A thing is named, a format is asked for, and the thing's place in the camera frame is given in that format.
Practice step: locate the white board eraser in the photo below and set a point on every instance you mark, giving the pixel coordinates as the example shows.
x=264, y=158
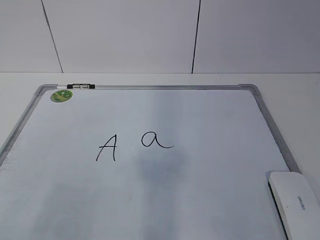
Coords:
x=297, y=204

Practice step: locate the round green magnet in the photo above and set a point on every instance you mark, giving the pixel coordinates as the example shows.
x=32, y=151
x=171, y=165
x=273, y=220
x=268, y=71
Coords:
x=61, y=96

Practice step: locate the white board with aluminium frame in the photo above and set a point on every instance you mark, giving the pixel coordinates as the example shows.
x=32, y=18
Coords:
x=143, y=163

